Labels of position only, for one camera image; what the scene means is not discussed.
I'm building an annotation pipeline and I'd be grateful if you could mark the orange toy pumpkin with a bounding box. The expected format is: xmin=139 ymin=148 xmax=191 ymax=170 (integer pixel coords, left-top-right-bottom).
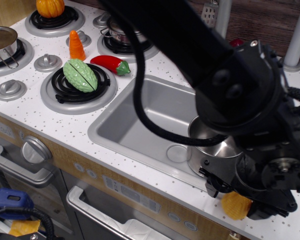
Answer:
xmin=36 ymin=0 xmax=65 ymax=19

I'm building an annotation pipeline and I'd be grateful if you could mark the front left stove burner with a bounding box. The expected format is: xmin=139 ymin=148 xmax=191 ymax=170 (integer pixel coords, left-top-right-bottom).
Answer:
xmin=0 ymin=38 xmax=34 ymax=77

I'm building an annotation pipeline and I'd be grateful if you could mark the black braided cable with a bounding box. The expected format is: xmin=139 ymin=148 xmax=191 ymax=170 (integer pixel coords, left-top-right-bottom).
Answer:
xmin=114 ymin=0 xmax=230 ymax=147

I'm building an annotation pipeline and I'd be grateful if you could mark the blue clamp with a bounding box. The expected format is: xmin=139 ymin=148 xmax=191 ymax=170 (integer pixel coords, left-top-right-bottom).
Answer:
xmin=0 ymin=188 xmax=34 ymax=210

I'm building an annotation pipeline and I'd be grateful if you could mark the stove burner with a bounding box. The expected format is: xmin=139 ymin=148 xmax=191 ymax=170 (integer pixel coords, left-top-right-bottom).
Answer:
xmin=40 ymin=64 xmax=117 ymax=115
xmin=97 ymin=28 xmax=159 ymax=64
xmin=0 ymin=38 xmax=34 ymax=77
xmin=25 ymin=5 xmax=85 ymax=38

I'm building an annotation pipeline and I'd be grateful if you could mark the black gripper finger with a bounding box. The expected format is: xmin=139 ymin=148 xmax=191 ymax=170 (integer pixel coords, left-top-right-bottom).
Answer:
xmin=246 ymin=201 xmax=289 ymax=220
xmin=205 ymin=178 xmax=224 ymax=198

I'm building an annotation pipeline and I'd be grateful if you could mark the red toy vegetable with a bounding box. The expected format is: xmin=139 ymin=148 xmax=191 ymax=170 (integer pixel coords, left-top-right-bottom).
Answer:
xmin=229 ymin=38 xmax=244 ymax=48

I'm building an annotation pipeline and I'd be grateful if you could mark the grey support pole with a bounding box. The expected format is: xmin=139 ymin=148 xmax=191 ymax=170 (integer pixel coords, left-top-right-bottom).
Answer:
xmin=281 ymin=15 xmax=300 ymax=73

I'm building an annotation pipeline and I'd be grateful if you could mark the grey toy sink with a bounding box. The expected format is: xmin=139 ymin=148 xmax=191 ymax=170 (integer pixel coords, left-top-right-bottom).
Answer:
xmin=87 ymin=74 xmax=216 ymax=196

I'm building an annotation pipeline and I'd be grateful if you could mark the grey toy spatula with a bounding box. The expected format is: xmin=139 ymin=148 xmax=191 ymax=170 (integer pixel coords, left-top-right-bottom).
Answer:
xmin=201 ymin=0 xmax=219 ymax=28

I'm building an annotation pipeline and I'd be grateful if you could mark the silver oven dial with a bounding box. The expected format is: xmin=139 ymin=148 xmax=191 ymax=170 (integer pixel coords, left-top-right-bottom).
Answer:
xmin=20 ymin=135 xmax=53 ymax=165

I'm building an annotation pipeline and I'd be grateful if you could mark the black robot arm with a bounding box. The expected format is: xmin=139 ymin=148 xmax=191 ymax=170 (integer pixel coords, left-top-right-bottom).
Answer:
xmin=102 ymin=0 xmax=300 ymax=220

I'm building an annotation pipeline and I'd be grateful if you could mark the steel pot with lid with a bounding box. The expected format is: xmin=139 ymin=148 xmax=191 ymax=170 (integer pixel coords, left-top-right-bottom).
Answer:
xmin=100 ymin=16 xmax=131 ymax=45

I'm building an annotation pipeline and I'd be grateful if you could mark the front right stove burner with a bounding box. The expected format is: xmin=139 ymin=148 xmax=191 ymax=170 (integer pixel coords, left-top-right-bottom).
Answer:
xmin=40 ymin=64 xmax=117 ymax=115

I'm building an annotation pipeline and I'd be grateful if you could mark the yellow tape piece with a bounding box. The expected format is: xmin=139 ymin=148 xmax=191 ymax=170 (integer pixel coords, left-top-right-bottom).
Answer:
xmin=8 ymin=220 xmax=41 ymax=237

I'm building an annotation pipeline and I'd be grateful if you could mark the green toy bitter gourd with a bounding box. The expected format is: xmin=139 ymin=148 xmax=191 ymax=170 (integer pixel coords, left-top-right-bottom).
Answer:
xmin=62 ymin=58 xmax=98 ymax=93

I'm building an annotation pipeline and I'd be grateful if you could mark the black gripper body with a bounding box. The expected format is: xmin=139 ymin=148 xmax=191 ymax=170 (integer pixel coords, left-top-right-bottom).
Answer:
xmin=199 ymin=109 xmax=300 ymax=218

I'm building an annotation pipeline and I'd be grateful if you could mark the silver oven door handle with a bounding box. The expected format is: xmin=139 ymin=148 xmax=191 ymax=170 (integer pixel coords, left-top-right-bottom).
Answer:
xmin=0 ymin=145 xmax=55 ymax=189

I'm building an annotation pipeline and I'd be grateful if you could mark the grey stove knob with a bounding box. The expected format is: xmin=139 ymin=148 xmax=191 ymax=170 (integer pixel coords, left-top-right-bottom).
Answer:
xmin=0 ymin=79 xmax=27 ymax=102
xmin=92 ymin=11 xmax=111 ymax=29
xmin=34 ymin=53 xmax=63 ymax=73
xmin=66 ymin=30 xmax=92 ymax=48

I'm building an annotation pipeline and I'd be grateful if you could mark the red toy chili pepper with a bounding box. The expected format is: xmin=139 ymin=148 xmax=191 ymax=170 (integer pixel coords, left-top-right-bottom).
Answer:
xmin=90 ymin=55 xmax=131 ymax=76

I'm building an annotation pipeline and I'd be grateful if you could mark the silver dishwasher door handle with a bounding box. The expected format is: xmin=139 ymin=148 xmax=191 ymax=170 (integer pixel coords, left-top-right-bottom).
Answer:
xmin=66 ymin=185 xmax=169 ymax=240

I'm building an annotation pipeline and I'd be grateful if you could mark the back left stove burner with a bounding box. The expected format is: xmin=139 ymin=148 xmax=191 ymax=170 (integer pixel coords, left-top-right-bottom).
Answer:
xmin=25 ymin=5 xmax=85 ymax=38

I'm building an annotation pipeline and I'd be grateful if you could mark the steel pan with lid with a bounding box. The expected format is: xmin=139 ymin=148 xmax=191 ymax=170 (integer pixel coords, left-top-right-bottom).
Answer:
xmin=0 ymin=26 xmax=19 ymax=69

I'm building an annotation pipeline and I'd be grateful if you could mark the back right stove burner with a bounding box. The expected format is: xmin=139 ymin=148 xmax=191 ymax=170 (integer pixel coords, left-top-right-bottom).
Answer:
xmin=97 ymin=28 xmax=159 ymax=64

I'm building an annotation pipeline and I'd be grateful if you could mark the grey faucet pole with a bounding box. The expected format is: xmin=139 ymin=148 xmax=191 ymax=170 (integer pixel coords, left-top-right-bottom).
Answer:
xmin=214 ymin=0 xmax=233 ymax=39

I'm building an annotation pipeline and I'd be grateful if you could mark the orange toy carrot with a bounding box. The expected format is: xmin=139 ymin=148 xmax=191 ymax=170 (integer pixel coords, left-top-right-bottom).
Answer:
xmin=69 ymin=30 xmax=86 ymax=61

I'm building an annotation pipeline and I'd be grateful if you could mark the steel pot in sink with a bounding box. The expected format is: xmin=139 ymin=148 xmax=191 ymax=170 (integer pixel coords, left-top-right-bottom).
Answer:
xmin=186 ymin=116 xmax=244 ymax=177

